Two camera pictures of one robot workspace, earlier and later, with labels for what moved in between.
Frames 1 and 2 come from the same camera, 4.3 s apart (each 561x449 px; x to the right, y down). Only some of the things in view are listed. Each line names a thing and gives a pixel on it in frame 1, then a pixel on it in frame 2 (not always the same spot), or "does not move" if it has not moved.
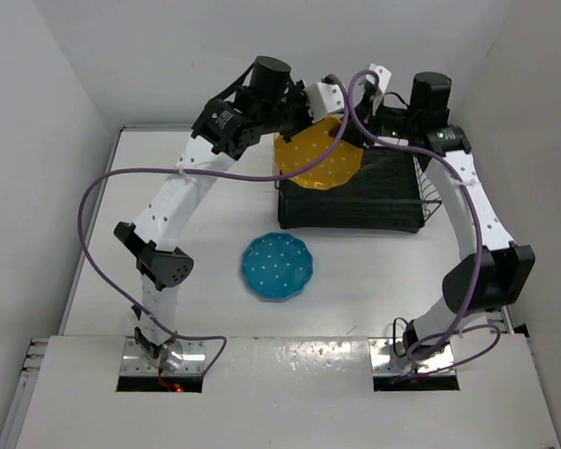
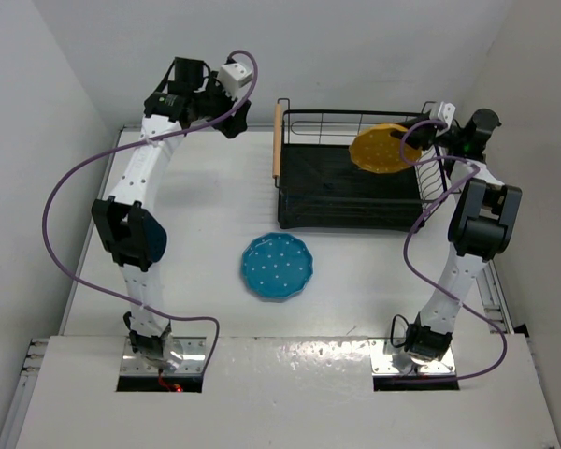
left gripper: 298,94 → 234,124
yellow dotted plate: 338,167 → 376,150
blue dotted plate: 277,266 does not move
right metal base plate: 386,362 does not move
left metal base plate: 136,362 does not move
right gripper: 366,115 → 427,136
